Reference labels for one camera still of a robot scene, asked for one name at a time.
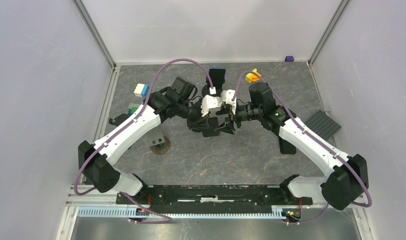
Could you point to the blue edged black phone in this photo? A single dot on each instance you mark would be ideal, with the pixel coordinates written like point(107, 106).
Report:
point(217, 75)

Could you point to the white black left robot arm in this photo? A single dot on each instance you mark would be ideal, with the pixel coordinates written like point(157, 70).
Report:
point(97, 160)

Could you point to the aluminium frame rail right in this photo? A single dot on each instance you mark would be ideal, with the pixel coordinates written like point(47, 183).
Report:
point(340, 10)

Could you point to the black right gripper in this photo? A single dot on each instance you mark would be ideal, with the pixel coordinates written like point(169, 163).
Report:
point(226, 127)

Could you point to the aluminium frame rail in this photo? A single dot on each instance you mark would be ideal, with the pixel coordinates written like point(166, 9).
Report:
point(106, 104)
point(340, 10)

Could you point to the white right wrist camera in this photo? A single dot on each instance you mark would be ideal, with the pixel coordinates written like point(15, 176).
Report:
point(229, 98)

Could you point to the black phone at bottom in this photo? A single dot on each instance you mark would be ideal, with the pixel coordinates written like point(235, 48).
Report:
point(286, 148)

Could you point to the black folding phone stand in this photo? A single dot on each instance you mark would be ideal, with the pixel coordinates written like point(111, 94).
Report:
point(118, 120)

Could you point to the grey stand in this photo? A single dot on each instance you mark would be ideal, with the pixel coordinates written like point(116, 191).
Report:
point(159, 143)

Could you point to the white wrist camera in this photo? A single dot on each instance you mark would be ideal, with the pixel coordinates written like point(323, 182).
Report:
point(210, 103)
point(229, 98)

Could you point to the aluminium frame rail left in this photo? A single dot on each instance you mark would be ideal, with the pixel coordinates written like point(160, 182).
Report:
point(106, 104)

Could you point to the green blue toy block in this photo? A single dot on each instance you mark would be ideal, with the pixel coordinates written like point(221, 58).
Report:
point(132, 108)

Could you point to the teal edged black phone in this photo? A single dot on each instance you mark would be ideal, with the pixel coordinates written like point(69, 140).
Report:
point(210, 129)

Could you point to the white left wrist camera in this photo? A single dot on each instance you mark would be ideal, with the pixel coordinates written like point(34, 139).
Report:
point(210, 103)

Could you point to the black round base phone stand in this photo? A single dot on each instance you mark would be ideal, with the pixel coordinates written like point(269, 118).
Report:
point(205, 90)

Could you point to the grey lego baseplate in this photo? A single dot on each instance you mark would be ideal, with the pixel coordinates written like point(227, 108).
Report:
point(322, 125)

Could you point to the yellow orange toy block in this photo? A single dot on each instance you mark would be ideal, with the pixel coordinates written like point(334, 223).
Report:
point(252, 77)

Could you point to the purple toy block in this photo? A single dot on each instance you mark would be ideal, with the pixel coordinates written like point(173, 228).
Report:
point(289, 58)

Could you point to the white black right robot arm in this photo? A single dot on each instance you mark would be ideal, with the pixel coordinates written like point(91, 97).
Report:
point(345, 179)

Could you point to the white blue toy block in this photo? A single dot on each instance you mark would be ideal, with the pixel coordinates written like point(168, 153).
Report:
point(141, 90)

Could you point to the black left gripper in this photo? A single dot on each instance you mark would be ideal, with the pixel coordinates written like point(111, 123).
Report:
point(199, 122)

